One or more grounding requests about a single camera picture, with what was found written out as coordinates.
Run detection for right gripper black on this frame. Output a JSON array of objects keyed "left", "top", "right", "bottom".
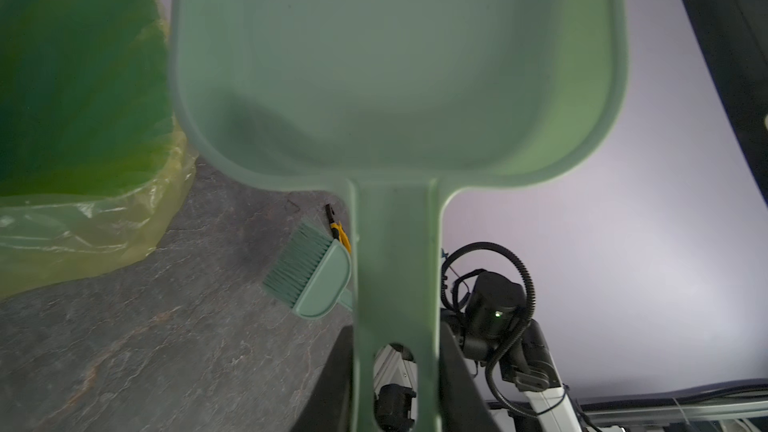
[{"left": 440, "top": 269, "right": 526, "bottom": 363}]

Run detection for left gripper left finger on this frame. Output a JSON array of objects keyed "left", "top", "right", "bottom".
[{"left": 290, "top": 325, "right": 354, "bottom": 432}]

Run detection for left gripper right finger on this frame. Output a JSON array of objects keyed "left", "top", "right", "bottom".
[{"left": 439, "top": 323, "right": 500, "bottom": 432}]

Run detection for mint green hand brush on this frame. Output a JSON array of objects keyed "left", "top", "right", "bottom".
[{"left": 262, "top": 221, "right": 354, "bottom": 320}]

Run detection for mint green dustpan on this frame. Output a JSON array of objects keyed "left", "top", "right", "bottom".
[{"left": 170, "top": 0, "right": 627, "bottom": 431}]

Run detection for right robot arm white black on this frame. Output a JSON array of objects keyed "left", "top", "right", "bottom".
[{"left": 440, "top": 242, "right": 599, "bottom": 431}]

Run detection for yellow black pliers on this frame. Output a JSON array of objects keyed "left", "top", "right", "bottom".
[{"left": 324, "top": 204, "right": 352, "bottom": 254}]

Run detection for yellow-green plastic bin liner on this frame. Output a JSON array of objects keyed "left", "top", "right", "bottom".
[{"left": 0, "top": 5, "right": 199, "bottom": 301}]

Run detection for green trash bin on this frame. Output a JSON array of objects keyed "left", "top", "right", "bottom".
[{"left": 1, "top": 0, "right": 174, "bottom": 197}]

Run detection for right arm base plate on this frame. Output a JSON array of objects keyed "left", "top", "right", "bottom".
[{"left": 374, "top": 384, "right": 417, "bottom": 432}]

